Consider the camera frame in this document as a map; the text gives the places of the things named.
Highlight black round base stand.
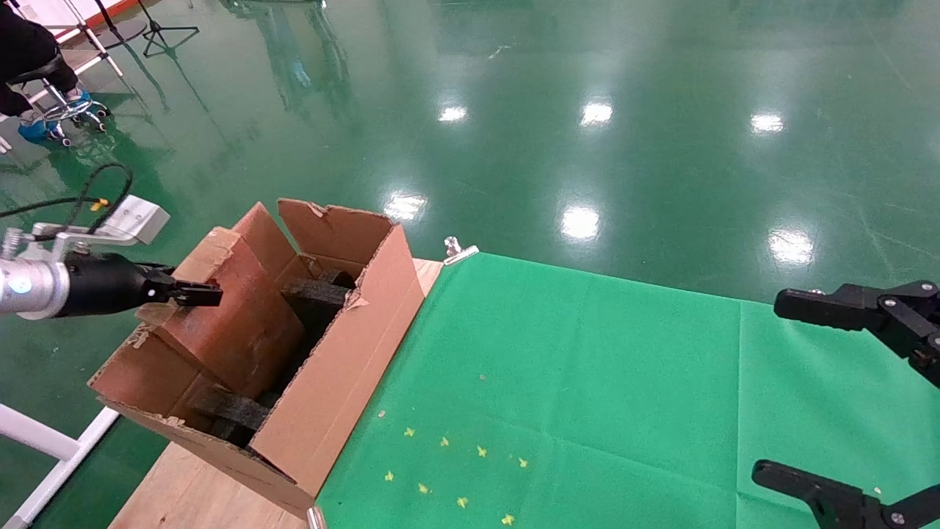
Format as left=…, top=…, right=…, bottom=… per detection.
left=94, top=0, right=149, bottom=49

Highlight green table cloth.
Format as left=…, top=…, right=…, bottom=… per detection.
left=316, top=252, right=940, bottom=529

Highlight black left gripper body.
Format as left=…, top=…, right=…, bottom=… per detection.
left=57, top=253, right=159, bottom=318

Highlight large open cardboard carton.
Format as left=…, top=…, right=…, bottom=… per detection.
left=88, top=197, right=427, bottom=519

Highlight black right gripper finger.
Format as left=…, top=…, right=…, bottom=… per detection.
left=751, top=459, right=940, bottom=529
left=773, top=280, right=940, bottom=388

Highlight seated person in black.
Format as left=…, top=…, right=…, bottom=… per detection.
left=0, top=0, right=93, bottom=144

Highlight chrome wheeled stool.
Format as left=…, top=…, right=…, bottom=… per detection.
left=7, top=55, right=112, bottom=148

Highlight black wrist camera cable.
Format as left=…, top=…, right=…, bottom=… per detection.
left=0, top=162, right=134, bottom=236

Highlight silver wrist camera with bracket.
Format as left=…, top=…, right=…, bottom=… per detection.
left=31, top=195, right=171, bottom=256

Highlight white metal frame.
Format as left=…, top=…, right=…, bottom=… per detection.
left=0, top=403, right=120, bottom=529

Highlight black tripod stand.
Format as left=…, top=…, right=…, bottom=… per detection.
left=140, top=0, right=200, bottom=58

